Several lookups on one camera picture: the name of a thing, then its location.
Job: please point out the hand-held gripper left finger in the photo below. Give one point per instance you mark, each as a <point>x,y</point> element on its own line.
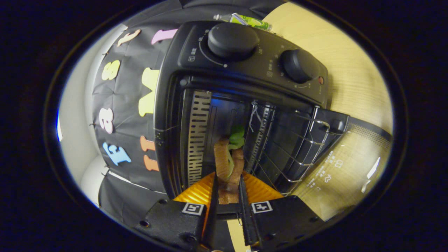
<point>175,220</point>

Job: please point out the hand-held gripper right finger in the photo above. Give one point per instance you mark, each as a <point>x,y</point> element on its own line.
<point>280,217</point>

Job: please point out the black toaster oven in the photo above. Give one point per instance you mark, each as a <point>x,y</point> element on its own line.
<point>245,70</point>

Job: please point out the green label drink bottle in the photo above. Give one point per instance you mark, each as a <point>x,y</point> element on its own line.
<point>248,21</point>

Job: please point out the sandwich with lettuce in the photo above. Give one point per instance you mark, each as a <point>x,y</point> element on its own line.
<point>222,161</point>

